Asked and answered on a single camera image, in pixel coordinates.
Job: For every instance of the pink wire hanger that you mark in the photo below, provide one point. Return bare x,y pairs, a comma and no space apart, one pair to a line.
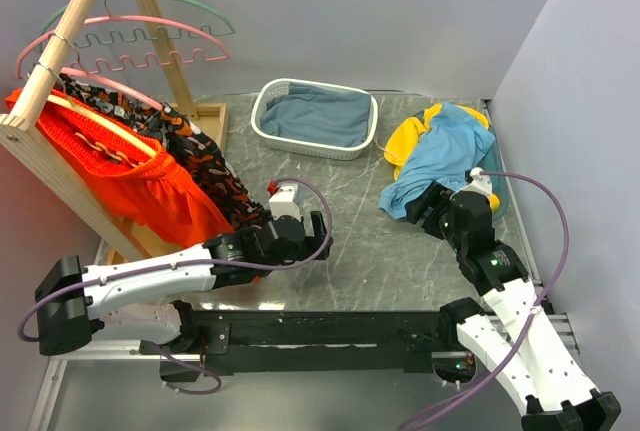
160,30

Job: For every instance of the wooden clothes rack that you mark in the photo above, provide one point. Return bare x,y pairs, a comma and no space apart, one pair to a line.
21,138

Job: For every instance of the green wire hanger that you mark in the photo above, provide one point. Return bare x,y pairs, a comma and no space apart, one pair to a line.
194,3

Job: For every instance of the pink hanger with camo shorts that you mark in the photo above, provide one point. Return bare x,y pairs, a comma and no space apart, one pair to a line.
112,84

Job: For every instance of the cream hanger with orange shorts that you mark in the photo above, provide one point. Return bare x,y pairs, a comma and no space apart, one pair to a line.
100,121

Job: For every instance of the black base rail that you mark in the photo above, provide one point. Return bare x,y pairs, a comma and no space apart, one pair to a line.
239,341

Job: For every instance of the yellow shorts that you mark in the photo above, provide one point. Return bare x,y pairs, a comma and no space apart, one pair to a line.
407,143

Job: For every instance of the white plastic basket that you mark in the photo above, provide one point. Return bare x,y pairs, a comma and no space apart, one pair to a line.
279,87

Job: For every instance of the camouflage patterned shorts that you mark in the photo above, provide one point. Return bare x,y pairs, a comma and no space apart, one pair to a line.
191,148

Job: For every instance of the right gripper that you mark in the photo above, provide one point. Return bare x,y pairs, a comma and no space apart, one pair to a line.
434,195

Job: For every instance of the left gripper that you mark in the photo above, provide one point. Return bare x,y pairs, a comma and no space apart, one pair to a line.
313,242

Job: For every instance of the grey-blue cloth in basket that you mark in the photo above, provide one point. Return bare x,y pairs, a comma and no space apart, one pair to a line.
318,115

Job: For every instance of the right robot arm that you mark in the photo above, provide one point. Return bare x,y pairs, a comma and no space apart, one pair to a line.
508,331

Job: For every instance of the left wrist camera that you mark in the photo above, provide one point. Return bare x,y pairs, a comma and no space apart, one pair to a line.
284,200

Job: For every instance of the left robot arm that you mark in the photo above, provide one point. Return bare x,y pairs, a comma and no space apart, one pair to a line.
75,304

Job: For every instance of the light blue shorts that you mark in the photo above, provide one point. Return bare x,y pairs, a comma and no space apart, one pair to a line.
440,156

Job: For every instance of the orange shorts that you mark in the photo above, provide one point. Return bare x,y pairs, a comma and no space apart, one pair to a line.
134,176

